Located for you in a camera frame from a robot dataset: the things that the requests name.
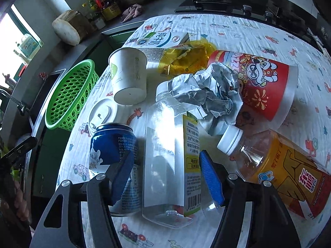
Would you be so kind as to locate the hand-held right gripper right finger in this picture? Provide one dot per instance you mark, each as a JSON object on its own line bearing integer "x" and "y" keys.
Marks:
{"x": 212, "y": 179}

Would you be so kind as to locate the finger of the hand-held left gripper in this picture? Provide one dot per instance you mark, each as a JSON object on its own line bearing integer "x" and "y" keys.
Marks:
{"x": 20, "y": 147}

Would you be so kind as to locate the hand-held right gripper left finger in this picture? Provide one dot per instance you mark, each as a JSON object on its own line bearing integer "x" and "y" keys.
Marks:
{"x": 123, "y": 179}

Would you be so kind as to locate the clear plastic bottle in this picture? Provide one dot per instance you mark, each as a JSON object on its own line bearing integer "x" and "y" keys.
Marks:
{"x": 160, "y": 147}

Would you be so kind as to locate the green plastic basket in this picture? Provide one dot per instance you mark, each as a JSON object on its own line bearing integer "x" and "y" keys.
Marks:
{"x": 67, "y": 100}

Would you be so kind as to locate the white paper cup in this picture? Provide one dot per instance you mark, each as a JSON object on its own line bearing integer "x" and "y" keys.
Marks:
{"x": 126, "y": 75}

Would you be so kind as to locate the person's left hand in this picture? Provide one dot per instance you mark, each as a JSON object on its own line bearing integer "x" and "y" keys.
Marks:
{"x": 22, "y": 204}

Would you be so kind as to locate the blue drink can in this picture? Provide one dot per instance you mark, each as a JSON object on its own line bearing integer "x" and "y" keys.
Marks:
{"x": 111, "y": 144}

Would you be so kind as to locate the steel faucet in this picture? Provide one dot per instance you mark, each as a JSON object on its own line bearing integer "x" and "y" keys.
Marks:
{"x": 15, "y": 103}

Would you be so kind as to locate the steel sink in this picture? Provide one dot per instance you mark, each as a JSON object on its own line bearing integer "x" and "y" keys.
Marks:
{"x": 46, "y": 95}

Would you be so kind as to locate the white plastic lid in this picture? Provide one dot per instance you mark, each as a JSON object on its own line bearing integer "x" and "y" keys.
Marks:
{"x": 103, "y": 113}

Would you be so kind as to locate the orange label plastic bottle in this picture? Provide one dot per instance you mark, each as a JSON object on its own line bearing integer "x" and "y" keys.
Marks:
{"x": 284, "y": 165}

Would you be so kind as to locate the small red white figure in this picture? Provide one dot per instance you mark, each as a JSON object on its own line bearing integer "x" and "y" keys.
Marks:
{"x": 44, "y": 76}

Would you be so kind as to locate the crumpled grey paper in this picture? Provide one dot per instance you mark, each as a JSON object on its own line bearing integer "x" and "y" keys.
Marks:
{"x": 206, "y": 93}

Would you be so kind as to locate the large detergent bottle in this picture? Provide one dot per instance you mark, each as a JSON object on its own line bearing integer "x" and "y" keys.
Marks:
{"x": 31, "y": 45}

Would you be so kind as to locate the red printed paper cup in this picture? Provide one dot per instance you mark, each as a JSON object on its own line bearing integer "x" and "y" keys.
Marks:
{"x": 261, "y": 82}

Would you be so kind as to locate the window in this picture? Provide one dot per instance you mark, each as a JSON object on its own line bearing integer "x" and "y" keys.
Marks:
{"x": 15, "y": 38}

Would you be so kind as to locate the yellow plastic wrapper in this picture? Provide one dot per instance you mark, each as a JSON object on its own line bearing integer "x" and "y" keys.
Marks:
{"x": 181, "y": 59}

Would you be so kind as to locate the round wooden chopping block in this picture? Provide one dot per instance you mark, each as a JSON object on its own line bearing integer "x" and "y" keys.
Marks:
{"x": 67, "y": 28}

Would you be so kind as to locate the white green milk carton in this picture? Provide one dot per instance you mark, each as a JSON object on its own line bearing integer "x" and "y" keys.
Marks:
{"x": 155, "y": 41}

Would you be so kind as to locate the small white jar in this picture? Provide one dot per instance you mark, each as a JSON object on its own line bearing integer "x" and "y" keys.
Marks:
{"x": 99, "y": 23}

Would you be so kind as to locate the printed blanket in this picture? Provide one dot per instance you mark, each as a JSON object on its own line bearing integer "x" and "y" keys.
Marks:
{"x": 258, "y": 36}

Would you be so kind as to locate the dark bottle with yellow cap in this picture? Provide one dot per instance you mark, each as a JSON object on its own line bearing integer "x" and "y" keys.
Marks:
{"x": 85, "y": 9}

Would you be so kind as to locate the green bottle with yellow cap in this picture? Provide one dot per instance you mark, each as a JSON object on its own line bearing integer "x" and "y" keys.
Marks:
{"x": 91, "y": 5}

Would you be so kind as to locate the large cooking oil bottle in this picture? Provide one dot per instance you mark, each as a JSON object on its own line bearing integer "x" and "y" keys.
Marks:
{"x": 111, "y": 10}

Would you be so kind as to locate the pink rag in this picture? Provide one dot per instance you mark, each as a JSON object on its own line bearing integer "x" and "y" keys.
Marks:
{"x": 132, "y": 13}

